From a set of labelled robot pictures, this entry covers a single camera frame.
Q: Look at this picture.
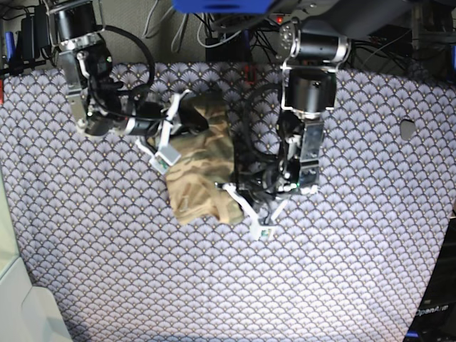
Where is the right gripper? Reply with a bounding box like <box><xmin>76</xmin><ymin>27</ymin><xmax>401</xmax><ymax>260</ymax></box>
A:
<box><xmin>76</xmin><ymin>88</ymin><xmax>211</xmax><ymax>175</ymax></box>

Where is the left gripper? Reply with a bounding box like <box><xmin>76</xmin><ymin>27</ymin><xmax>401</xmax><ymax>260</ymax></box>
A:
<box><xmin>215</xmin><ymin>159</ymin><xmax>320</xmax><ymax>241</ymax></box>

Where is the camouflage T-shirt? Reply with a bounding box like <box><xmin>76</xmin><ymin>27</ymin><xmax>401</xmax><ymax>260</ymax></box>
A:
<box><xmin>165</xmin><ymin>94</ymin><xmax>244</xmax><ymax>224</ymax></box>

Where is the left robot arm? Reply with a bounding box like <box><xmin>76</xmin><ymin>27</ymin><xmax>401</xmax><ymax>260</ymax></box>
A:
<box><xmin>222</xmin><ymin>1</ymin><xmax>414</xmax><ymax>240</ymax></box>

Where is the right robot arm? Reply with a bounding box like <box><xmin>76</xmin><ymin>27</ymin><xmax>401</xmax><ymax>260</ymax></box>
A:
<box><xmin>44</xmin><ymin>1</ymin><xmax>209</xmax><ymax>175</ymax></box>

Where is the purple fan-pattern table cloth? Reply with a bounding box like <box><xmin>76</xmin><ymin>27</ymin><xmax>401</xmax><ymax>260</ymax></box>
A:
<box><xmin>1</xmin><ymin>70</ymin><xmax>455</xmax><ymax>341</ymax></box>

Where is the red and black clamp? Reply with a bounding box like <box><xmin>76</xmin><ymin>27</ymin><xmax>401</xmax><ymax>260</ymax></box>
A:
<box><xmin>243</xmin><ymin>64</ymin><xmax>257</xmax><ymax>85</ymax></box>

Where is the black power adapter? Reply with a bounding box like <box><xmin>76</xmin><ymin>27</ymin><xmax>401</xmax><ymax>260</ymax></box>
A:
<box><xmin>21</xmin><ymin>4</ymin><xmax>51</xmax><ymax>61</ymax></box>

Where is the black OpenArm box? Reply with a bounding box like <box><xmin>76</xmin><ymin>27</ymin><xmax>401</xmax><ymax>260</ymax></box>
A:
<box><xmin>404</xmin><ymin>217</ymin><xmax>455</xmax><ymax>341</ymax></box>

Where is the white plastic bin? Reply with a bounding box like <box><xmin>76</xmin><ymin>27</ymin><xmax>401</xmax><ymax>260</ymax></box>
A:
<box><xmin>1</xmin><ymin>185</ymin><xmax>72</xmax><ymax>341</ymax></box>

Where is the blue plastic mount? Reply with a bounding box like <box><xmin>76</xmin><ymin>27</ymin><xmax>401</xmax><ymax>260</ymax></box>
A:
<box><xmin>172</xmin><ymin>0</ymin><xmax>272</xmax><ymax>14</ymax></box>

